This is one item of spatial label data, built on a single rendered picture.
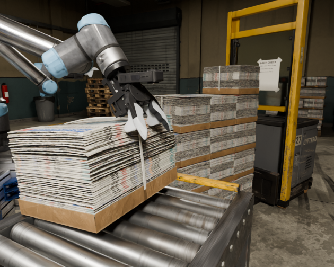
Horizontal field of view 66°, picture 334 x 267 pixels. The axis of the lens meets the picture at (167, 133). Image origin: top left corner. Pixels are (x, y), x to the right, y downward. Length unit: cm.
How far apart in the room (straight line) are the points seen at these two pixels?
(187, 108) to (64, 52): 108
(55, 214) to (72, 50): 41
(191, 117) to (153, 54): 780
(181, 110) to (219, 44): 695
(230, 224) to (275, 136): 205
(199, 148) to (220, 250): 125
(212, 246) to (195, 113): 122
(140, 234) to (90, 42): 49
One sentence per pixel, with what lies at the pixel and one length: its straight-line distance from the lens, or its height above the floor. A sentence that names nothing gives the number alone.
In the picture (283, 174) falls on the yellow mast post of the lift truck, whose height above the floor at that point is 34.
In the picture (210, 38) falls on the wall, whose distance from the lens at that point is 862.
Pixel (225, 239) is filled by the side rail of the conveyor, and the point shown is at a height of 80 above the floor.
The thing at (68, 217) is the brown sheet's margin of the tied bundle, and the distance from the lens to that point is 66.
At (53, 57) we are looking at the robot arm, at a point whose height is 122.
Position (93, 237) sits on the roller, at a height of 79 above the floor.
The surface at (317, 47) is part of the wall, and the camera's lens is 807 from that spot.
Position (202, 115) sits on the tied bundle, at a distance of 177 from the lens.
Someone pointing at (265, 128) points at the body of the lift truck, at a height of 71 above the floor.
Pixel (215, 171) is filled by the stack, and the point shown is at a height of 49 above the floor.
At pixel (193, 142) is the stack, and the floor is 76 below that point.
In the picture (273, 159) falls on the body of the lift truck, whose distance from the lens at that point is 275.
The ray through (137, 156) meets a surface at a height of 96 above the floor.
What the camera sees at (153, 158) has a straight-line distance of 76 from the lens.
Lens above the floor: 115
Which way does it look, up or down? 11 degrees down
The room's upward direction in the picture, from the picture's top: straight up
